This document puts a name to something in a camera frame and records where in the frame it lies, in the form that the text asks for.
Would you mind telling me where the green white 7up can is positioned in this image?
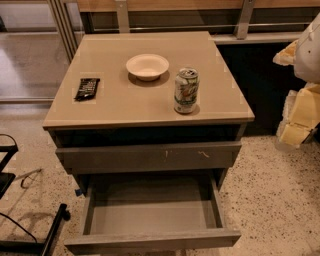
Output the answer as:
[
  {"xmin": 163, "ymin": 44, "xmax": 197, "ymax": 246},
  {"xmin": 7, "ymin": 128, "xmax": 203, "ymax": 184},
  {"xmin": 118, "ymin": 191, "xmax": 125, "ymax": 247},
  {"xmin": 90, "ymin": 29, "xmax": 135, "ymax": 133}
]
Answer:
[{"xmin": 174, "ymin": 67, "xmax": 200, "ymax": 114}]

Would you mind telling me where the white paper bowl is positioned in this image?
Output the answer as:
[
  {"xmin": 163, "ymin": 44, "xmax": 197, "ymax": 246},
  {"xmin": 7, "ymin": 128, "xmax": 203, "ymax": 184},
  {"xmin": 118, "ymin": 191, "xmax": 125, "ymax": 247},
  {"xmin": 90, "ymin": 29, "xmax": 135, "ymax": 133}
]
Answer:
[{"xmin": 126, "ymin": 54, "xmax": 169, "ymax": 81}]

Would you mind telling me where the black chair base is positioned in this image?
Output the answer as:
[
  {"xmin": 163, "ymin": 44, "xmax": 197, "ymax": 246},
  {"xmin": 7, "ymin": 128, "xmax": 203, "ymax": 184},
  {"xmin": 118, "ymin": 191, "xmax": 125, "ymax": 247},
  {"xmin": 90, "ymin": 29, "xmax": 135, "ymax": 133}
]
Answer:
[{"xmin": 0, "ymin": 134, "xmax": 71, "ymax": 256}]

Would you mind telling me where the tan top drawer cabinet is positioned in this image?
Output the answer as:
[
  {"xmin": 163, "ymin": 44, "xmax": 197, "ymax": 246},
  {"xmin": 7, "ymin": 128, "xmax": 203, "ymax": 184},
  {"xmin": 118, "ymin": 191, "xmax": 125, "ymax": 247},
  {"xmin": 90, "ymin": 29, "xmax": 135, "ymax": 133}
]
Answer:
[{"xmin": 43, "ymin": 32, "xmax": 254, "ymax": 189}]

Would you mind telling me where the closed grey top drawer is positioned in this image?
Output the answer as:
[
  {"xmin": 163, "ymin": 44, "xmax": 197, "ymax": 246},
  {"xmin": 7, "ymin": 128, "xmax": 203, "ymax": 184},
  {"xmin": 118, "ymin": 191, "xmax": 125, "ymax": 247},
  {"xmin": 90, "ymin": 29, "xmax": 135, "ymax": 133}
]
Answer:
[{"xmin": 56, "ymin": 141, "xmax": 241, "ymax": 174}]

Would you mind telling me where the open grey middle drawer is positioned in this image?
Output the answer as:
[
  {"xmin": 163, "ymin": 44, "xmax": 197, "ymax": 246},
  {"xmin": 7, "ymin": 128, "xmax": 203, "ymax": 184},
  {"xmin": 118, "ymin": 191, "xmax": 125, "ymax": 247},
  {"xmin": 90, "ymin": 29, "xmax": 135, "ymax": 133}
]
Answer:
[{"xmin": 65, "ymin": 172, "xmax": 241, "ymax": 255}]

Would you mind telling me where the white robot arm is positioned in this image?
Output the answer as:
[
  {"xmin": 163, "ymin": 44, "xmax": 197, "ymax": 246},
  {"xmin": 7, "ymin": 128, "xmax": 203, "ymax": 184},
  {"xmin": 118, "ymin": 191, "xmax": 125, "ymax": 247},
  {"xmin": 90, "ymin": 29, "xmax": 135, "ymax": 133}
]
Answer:
[{"xmin": 273, "ymin": 14, "xmax": 320, "ymax": 147}]

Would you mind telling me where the metal wall shelf frame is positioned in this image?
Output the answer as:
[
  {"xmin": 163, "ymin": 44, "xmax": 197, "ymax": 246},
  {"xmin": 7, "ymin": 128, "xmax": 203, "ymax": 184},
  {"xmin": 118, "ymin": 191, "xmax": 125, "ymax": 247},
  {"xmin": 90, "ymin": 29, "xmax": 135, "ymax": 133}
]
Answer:
[{"xmin": 45, "ymin": 0, "xmax": 320, "ymax": 58}]

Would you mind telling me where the black snack packet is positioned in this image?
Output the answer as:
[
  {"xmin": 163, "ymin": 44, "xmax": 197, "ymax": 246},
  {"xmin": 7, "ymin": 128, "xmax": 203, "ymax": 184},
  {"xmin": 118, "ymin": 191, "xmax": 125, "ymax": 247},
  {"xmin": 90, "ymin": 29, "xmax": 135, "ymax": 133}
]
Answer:
[{"xmin": 74, "ymin": 78, "xmax": 100, "ymax": 101}]

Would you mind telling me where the black cable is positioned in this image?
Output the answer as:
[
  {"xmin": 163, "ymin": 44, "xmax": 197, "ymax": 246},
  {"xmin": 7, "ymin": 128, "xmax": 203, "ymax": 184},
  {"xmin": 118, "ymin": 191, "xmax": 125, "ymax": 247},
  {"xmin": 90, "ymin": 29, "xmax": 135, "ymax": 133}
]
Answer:
[{"xmin": 0, "ymin": 211, "xmax": 38, "ymax": 244}]

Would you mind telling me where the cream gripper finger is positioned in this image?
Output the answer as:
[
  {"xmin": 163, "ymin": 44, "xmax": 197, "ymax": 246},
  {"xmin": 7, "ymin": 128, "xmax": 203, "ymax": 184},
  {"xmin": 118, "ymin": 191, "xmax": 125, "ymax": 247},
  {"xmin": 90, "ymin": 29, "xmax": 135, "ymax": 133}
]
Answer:
[
  {"xmin": 278, "ymin": 83, "xmax": 320, "ymax": 147},
  {"xmin": 273, "ymin": 40, "xmax": 298, "ymax": 66}
]

